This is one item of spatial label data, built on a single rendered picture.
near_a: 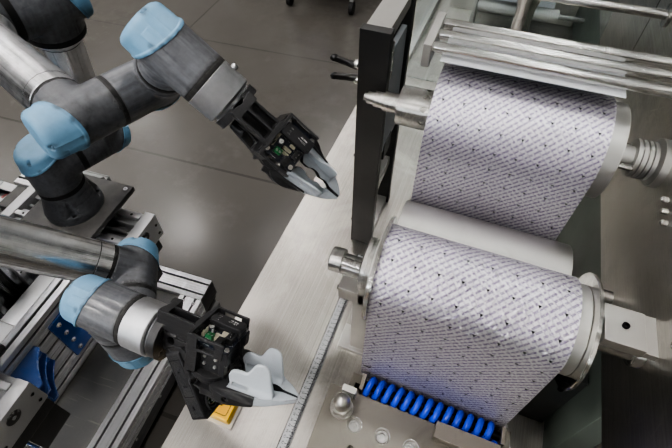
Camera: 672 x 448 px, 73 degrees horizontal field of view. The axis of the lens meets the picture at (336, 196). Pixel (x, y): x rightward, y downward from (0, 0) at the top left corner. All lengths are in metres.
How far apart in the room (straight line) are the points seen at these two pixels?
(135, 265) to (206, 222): 1.50
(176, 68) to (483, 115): 0.41
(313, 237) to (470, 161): 0.52
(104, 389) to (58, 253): 1.05
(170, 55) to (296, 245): 0.60
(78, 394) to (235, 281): 0.72
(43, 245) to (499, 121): 0.70
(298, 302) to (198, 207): 1.49
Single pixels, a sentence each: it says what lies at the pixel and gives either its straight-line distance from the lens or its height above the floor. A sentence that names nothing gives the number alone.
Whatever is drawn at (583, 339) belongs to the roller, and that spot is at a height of 1.29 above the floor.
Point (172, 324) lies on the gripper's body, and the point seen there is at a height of 1.22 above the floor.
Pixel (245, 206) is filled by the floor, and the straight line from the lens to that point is 2.37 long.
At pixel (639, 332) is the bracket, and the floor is 1.29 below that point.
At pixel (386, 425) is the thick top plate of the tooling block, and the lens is 0.78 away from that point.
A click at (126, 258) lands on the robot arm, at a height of 1.13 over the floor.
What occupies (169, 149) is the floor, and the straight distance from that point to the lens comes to 2.79.
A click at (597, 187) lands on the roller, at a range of 0.71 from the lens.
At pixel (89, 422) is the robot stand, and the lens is 1.81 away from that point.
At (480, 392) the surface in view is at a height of 1.11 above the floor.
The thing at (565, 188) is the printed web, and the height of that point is 1.31.
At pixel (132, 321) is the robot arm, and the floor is 1.21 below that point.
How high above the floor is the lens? 1.78
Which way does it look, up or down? 49 degrees down
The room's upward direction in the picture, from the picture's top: straight up
